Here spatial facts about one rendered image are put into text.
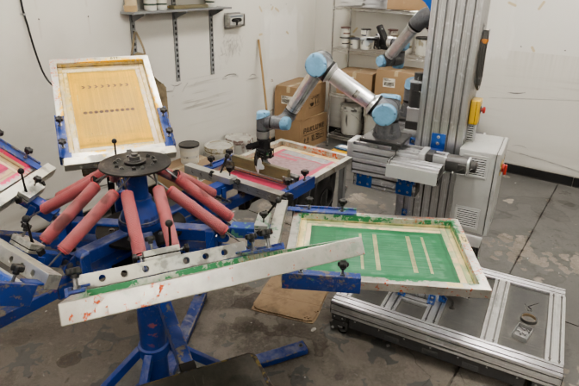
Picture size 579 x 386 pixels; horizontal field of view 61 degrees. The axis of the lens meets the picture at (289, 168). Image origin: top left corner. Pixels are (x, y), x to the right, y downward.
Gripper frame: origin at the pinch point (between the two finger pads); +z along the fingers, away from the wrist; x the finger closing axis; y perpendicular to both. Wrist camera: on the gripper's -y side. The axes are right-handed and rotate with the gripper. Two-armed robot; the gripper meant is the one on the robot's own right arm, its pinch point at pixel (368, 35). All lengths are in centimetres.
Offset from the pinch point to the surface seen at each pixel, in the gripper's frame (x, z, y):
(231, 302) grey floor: -140, -9, 150
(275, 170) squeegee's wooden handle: -114, -42, 48
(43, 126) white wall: -197, 154, 47
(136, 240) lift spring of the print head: -208, -92, 26
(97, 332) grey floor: -221, 12, 139
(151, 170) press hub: -190, -69, 11
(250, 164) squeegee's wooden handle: -119, -24, 49
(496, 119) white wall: 237, 44, 142
